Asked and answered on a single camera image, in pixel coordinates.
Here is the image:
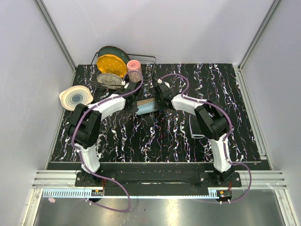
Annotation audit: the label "black glasses case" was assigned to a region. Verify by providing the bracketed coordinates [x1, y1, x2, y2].
[136, 97, 156, 115]

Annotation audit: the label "light blue cleaning cloth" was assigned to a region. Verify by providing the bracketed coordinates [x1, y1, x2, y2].
[136, 102, 156, 115]

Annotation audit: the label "white frame sunglasses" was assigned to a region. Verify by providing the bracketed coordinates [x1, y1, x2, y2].
[189, 116, 205, 139]

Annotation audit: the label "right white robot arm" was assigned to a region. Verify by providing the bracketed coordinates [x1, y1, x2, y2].
[154, 82, 234, 187]

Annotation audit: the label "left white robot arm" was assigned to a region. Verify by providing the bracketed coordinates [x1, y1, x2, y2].
[67, 82, 142, 186]

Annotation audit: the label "grey patterned small plate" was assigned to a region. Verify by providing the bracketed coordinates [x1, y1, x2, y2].
[96, 73, 123, 89]

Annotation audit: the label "pink patterned cup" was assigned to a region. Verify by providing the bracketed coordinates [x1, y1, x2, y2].
[127, 60, 142, 82]

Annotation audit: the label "yellow dotted plate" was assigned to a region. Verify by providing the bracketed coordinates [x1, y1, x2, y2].
[96, 54, 127, 78]

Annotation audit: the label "dark green plate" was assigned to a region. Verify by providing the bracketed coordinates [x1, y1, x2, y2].
[97, 46, 130, 64]

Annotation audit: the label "cream bowl with rings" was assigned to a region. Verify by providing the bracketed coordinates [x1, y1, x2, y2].
[59, 85, 93, 111]

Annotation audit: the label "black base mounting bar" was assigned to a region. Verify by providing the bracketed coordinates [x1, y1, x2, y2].
[75, 162, 243, 189]

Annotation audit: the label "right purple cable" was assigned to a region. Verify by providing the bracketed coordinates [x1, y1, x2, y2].
[157, 73, 252, 204]

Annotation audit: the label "purple cable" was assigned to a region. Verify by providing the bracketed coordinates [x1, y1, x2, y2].
[70, 71, 144, 212]
[157, 73, 252, 204]

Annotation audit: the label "black wire dish rack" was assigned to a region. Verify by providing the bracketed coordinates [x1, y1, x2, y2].
[87, 54, 156, 93]

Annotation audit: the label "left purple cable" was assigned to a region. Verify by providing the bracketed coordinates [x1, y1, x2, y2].
[70, 71, 144, 212]

